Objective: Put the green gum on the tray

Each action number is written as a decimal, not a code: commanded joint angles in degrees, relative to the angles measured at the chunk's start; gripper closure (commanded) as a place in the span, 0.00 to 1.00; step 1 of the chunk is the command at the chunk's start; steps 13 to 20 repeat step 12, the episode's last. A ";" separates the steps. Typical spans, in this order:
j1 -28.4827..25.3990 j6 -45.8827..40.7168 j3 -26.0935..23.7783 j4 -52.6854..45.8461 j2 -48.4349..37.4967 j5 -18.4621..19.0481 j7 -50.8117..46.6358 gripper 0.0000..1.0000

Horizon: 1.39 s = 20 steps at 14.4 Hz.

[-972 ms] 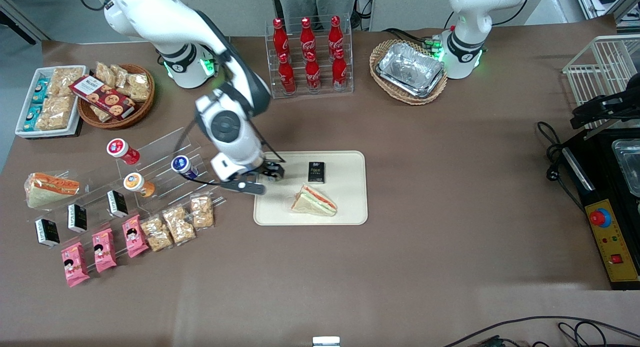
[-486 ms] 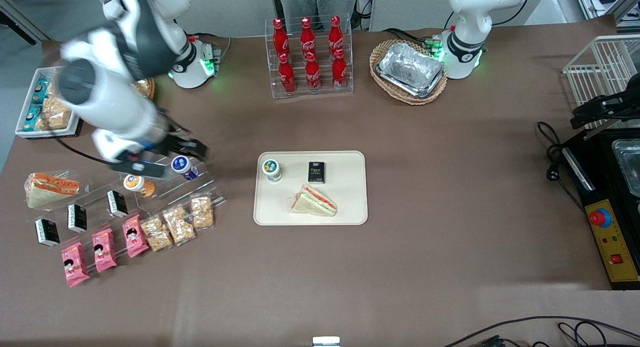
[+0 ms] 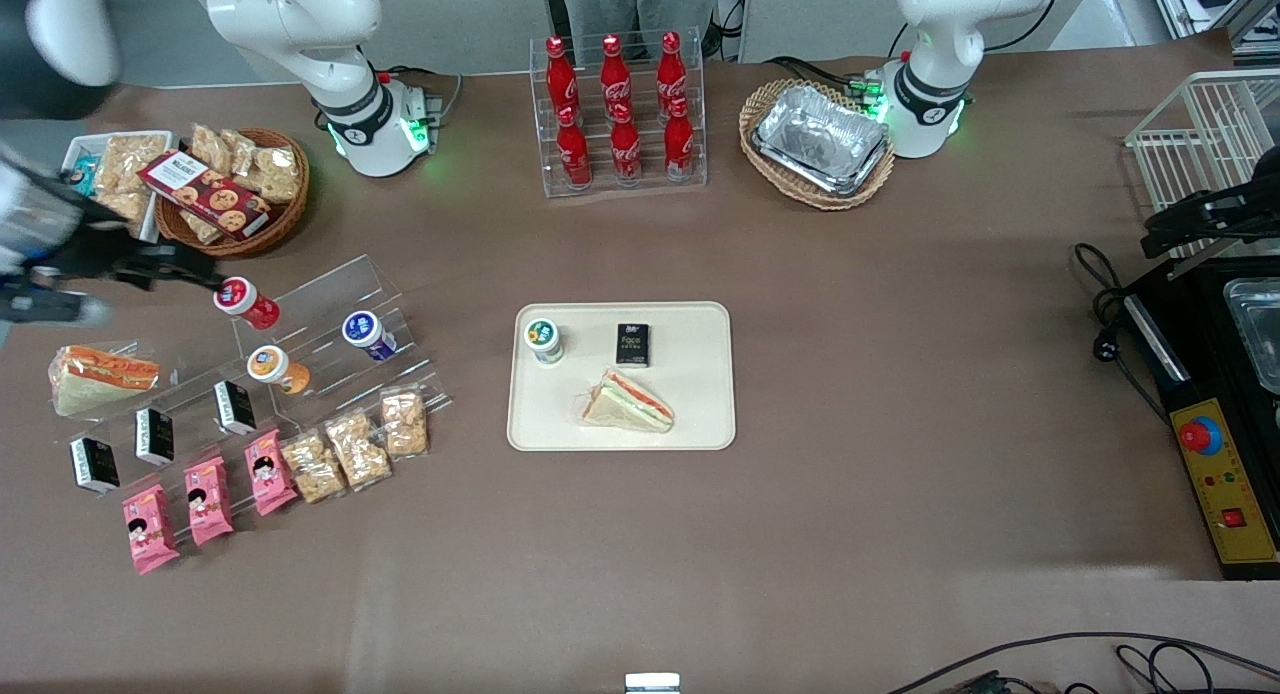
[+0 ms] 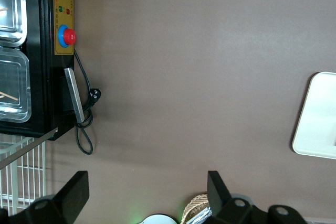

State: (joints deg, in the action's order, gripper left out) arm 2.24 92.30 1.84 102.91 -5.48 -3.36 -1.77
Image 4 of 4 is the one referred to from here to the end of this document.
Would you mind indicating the aluminium foil container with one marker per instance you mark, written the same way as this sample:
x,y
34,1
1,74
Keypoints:
x,y
200,214

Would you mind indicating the thin wooden stick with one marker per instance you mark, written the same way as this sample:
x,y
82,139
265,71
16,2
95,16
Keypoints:
x,y
3,9
10,96

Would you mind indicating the black sealing machine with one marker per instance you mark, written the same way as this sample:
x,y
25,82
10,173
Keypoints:
x,y
42,90

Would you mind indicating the yellow control panel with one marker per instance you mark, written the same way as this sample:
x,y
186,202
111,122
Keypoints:
x,y
64,16

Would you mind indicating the steel food container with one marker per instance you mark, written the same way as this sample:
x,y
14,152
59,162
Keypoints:
x,y
13,85
11,3

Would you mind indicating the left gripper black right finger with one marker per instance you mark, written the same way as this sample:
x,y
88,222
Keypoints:
x,y
219,195

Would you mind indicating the red emergency push button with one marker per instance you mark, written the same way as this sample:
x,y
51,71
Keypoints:
x,y
68,36

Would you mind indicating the cream serving tray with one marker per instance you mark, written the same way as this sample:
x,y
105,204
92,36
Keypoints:
x,y
317,116

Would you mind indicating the light wicker basket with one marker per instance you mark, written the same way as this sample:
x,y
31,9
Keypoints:
x,y
195,203

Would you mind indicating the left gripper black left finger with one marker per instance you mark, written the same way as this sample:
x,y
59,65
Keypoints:
x,y
74,195

